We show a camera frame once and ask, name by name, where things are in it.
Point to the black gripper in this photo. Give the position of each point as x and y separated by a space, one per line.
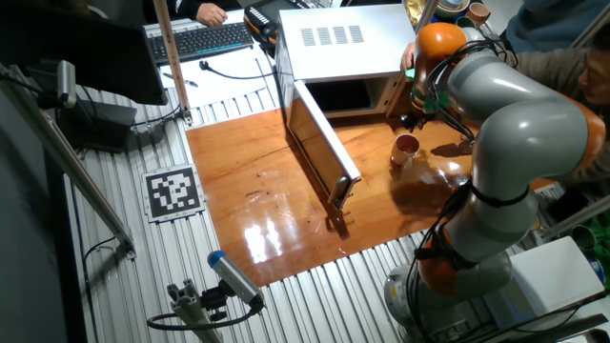
417 118

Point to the beige cup pink inside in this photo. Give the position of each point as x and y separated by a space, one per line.
405 143

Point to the silver microwave oven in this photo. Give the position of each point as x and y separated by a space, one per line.
333 47

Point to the dark sleeved forearm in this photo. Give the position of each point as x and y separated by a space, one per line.
176 7

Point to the olive sleeved forearm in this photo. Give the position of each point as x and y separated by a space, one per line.
548 69

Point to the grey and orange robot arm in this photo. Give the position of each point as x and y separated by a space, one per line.
524 138

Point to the bare human hand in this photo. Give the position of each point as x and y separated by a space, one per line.
407 56

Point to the hand with dark sleeve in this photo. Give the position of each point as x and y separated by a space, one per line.
210 14

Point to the yellow bag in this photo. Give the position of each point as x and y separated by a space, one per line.
414 10

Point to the dark green cup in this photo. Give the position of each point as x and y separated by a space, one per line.
464 21

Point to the stack of pale bowls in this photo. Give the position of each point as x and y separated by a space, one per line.
453 6

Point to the blue cup yellow inside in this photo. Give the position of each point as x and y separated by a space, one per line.
536 224

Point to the orange wooden board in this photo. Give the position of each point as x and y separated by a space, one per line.
267 214

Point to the black phone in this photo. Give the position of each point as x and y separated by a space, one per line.
568 205

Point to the person in blue shirt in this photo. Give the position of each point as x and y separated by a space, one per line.
557 24

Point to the black orange teach pendant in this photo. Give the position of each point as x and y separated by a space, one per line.
267 14

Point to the white paper sheet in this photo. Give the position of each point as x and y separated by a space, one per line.
229 93

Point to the grey aluminium strut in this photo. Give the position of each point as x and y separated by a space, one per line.
576 218

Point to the person in dark coat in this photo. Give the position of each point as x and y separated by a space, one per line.
598 71

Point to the slanted wooden strut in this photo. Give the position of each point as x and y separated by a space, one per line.
591 31

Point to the white box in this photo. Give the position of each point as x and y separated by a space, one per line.
553 276

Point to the green cloth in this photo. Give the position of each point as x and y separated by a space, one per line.
603 238

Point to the black computer keyboard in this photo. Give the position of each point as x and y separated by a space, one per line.
200 40

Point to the blue plastic object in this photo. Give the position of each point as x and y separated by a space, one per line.
597 270

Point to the dark pen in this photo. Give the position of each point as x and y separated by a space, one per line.
180 80

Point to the black white marker plate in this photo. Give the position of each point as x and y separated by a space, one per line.
172 192

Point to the short aluminium profile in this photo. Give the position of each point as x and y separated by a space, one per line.
190 314

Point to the black box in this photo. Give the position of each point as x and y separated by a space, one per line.
95 128

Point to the black monitor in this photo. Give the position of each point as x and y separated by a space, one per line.
86 52

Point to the slanted aluminium strut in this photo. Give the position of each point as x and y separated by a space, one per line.
71 164

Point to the grey webcam device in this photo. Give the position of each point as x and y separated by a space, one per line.
67 83

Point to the slim grey post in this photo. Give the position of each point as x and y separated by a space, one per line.
427 14

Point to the silver camera blue cap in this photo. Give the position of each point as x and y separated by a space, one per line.
233 278

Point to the wooden upright post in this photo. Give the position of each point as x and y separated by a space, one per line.
171 52

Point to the black camera clamp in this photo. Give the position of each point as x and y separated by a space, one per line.
213 300

